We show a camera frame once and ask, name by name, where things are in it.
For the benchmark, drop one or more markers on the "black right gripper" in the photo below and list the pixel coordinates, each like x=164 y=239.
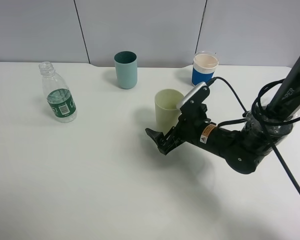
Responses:
x=191 y=123

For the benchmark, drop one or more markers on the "light green plastic cup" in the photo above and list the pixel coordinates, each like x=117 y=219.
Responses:
x=166 y=111

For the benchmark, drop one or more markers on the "clear plastic water bottle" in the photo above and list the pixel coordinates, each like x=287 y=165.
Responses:
x=57 y=93

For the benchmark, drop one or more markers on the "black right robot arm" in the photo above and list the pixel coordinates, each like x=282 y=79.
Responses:
x=242 y=143

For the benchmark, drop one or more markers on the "teal plastic cup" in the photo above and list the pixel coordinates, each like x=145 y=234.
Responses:
x=126 y=68

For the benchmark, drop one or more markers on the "blue sleeved paper cup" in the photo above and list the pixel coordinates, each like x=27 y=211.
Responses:
x=204 y=66

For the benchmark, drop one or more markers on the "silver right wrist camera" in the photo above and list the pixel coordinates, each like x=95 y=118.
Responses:
x=191 y=93

